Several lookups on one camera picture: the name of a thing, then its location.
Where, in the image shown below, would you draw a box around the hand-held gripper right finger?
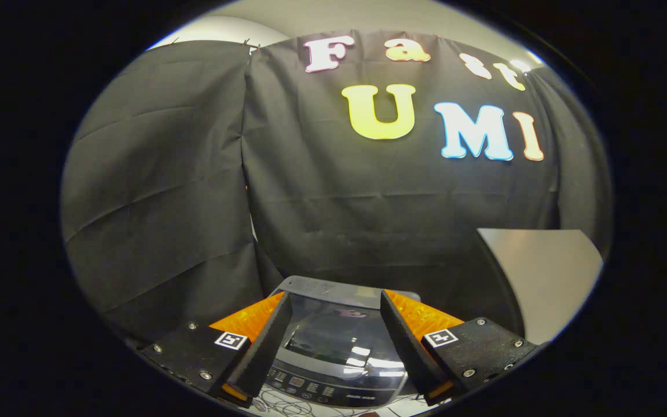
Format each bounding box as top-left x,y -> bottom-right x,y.
380,289 -> 544,407

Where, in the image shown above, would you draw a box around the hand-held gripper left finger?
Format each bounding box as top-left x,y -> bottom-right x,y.
137,291 -> 294,409

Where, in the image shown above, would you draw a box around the grey washing machine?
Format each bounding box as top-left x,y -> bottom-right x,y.
261,276 -> 427,409

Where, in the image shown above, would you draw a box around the black backdrop cloth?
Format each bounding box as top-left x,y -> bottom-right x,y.
60,30 -> 613,343

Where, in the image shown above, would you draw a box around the thin floor cables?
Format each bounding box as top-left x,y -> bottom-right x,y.
251,384 -> 369,417

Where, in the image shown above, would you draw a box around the beige cabinet with dark frame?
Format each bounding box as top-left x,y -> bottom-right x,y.
471,228 -> 605,346

